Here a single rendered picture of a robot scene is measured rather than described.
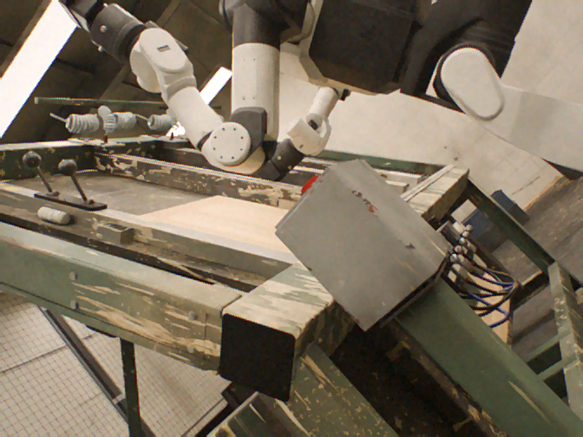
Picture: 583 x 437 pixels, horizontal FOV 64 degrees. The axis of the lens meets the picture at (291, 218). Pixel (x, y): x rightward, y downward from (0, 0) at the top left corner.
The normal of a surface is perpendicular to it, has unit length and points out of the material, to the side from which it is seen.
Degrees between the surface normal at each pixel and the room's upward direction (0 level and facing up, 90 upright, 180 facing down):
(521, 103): 111
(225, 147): 90
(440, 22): 90
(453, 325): 90
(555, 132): 90
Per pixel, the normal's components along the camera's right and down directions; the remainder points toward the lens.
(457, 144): -0.32, 0.06
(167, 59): 0.32, -0.40
